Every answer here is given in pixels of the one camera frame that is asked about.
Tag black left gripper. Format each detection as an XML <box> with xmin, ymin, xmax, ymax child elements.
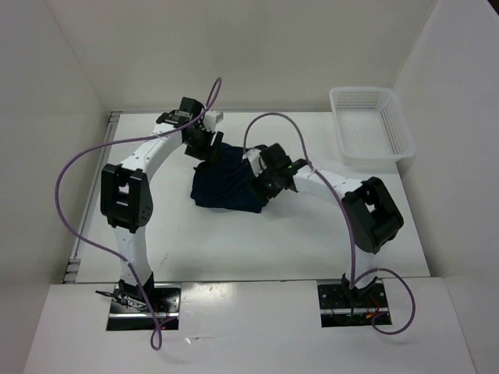
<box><xmin>184</xmin><ymin>125</ymin><xmax>224</xmax><ymax>166</ymax></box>

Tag navy blue shorts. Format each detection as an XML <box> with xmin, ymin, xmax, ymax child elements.
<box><xmin>190</xmin><ymin>143</ymin><xmax>267</xmax><ymax>213</ymax></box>

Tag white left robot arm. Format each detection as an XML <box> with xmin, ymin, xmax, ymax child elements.
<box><xmin>100</xmin><ymin>97</ymin><xmax>223</xmax><ymax>312</ymax></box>

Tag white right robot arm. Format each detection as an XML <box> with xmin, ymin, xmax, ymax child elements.
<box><xmin>242</xmin><ymin>143</ymin><xmax>404</xmax><ymax>306</ymax></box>

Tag white plastic basket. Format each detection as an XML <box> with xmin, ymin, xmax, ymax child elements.
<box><xmin>329</xmin><ymin>86</ymin><xmax>416</xmax><ymax>168</ymax></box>

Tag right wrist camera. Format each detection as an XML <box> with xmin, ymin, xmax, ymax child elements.
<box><xmin>242</xmin><ymin>148</ymin><xmax>267</xmax><ymax>178</ymax></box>

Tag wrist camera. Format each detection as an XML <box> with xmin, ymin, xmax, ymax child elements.
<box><xmin>242</xmin><ymin>148</ymin><xmax>267</xmax><ymax>178</ymax></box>
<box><xmin>203</xmin><ymin>111</ymin><xmax>224</xmax><ymax>132</ymax></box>

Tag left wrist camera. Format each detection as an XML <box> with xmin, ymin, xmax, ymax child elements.
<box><xmin>203</xmin><ymin>111</ymin><xmax>224</xmax><ymax>132</ymax></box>

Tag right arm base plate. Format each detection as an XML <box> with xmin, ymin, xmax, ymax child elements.
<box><xmin>317</xmin><ymin>280</ymin><xmax>392</xmax><ymax>328</ymax></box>

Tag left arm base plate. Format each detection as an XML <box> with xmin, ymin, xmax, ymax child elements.
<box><xmin>98</xmin><ymin>284</ymin><xmax>181</xmax><ymax>332</ymax></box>

